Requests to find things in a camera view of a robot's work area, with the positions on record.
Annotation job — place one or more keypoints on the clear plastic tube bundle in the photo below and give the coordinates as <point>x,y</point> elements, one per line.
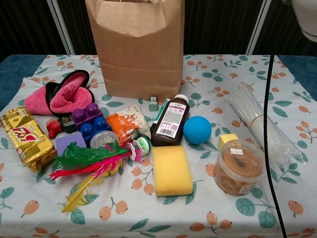
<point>247,109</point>

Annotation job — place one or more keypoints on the rubber band tub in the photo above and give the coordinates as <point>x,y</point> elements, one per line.
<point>240,168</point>

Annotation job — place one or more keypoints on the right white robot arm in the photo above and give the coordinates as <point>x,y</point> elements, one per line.
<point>307,17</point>

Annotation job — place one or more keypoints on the green white marker pen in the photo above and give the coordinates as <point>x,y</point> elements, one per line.
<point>158,115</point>

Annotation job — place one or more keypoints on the orange snack packet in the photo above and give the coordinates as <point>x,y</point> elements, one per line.
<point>123,124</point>

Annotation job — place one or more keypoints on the blue ball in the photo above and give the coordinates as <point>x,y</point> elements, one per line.
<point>197,130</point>

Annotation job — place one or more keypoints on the brown paper bag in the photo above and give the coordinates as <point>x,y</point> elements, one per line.
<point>141,62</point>

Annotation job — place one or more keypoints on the gold foil snack package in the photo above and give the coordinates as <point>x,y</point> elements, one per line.
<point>27,138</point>

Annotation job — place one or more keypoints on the brown medicine bottle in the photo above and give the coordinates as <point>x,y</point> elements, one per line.
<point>168,124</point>

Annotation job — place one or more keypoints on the small green cube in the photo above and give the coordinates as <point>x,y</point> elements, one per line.
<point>153,106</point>

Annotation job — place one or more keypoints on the yellow sponge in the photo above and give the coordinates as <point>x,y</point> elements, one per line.
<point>171,171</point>

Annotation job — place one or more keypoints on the clear round pin box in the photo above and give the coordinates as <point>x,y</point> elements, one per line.
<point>102,140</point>

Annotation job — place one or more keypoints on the blue toy building block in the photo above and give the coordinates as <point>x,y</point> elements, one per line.
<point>96,129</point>

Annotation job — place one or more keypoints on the yellow foam cube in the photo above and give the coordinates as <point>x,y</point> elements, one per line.
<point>224,140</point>

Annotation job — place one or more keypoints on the purple toy building block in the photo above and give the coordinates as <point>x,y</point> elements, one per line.
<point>86,116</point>

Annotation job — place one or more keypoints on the colourful feather shuttlecock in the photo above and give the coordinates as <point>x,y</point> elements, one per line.
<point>86,158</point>

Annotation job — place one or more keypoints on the pink plush cloth black trim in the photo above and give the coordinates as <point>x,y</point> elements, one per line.
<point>71,99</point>

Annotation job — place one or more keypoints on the lilac foam cube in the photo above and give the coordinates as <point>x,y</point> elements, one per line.
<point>69,142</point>

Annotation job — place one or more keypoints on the floral print tablecloth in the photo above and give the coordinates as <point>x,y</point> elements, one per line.
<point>173,218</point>

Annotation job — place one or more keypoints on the black ribbed partition panel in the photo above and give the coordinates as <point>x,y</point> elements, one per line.
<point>280,29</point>
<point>24,24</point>
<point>218,24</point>
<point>79,24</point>

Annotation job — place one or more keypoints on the aluminium partition frame post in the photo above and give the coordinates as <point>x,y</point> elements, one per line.
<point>257,27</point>
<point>63,27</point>

